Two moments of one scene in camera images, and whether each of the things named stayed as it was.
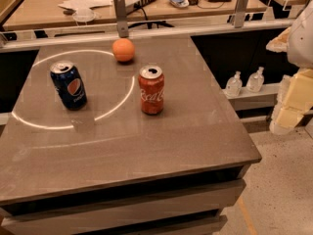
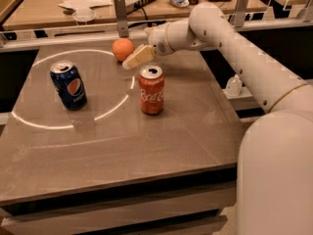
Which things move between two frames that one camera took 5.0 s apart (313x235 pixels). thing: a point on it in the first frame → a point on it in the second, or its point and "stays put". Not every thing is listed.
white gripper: (301, 39) → (158, 39)
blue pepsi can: (68, 84) stays put
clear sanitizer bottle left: (234, 85) stays put
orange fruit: (123, 50) stays put
